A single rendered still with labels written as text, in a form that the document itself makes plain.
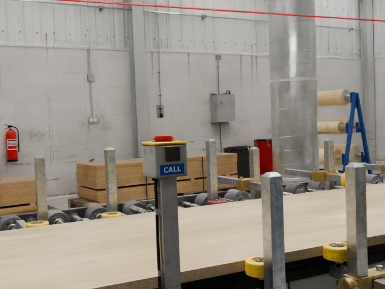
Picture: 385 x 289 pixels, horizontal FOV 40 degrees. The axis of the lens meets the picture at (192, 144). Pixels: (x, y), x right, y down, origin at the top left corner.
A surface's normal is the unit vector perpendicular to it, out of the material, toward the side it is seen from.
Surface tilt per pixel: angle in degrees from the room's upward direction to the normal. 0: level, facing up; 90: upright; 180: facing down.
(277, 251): 90
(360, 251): 90
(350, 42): 90
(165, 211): 90
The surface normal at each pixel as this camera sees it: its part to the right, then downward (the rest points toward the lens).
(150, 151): -0.89, 0.06
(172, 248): 0.45, 0.03
